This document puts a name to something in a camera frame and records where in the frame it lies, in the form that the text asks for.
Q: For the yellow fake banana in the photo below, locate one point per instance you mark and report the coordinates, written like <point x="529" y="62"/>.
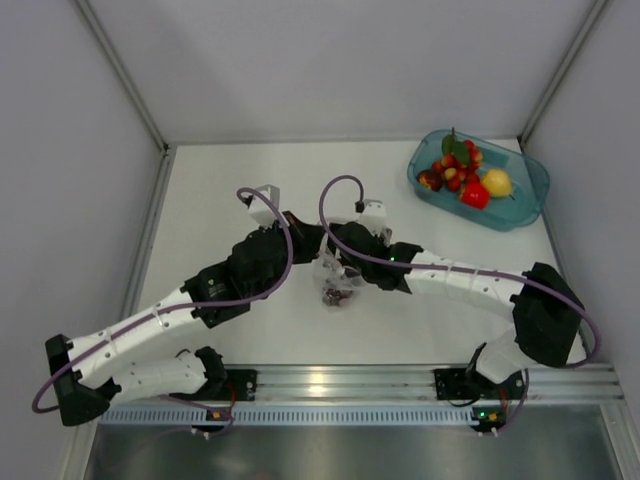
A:
<point x="497" y="183"/>

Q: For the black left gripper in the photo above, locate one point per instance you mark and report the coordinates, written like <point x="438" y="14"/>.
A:
<point x="306" y="237"/>

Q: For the light blue cable duct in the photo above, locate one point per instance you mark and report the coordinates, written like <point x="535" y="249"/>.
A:
<point x="253" y="415"/>

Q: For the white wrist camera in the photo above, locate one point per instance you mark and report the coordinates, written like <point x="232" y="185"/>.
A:
<point x="262" y="204"/>
<point x="374" y="213"/>

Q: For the dark red fake peach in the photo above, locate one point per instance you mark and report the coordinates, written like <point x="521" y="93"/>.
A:
<point x="431" y="180"/>

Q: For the red fake apple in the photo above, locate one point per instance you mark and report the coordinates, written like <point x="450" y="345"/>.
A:
<point x="475" y="195"/>

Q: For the red yellow fake cherry bunch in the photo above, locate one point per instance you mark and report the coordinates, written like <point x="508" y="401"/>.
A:
<point x="459" y="162"/>

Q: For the fake purple grape bunch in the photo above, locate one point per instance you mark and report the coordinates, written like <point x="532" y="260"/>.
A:
<point x="341" y="287"/>

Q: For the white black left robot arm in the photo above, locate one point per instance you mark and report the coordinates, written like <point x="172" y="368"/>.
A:
<point x="91" y="374"/>

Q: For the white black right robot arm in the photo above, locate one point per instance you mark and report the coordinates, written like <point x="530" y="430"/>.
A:
<point x="543" y="309"/>

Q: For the teal transparent plastic bin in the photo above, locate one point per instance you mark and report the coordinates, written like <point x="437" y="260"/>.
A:
<point x="530" y="180"/>

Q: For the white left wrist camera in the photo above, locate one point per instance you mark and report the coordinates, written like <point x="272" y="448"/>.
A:
<point x="262" y="204"/>

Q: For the aluminium mounting rail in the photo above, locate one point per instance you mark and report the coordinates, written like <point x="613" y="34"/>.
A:
<point x="350" y="383"/>

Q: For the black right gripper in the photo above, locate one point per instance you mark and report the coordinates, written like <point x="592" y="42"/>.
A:
<point x="349" y="264"/>

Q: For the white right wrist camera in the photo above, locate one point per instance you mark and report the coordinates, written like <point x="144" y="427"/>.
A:
<point x="374" y="213"/>

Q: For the clear zip top bag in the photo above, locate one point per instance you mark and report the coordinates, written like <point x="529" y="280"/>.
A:
<point x="330" y="260"/>

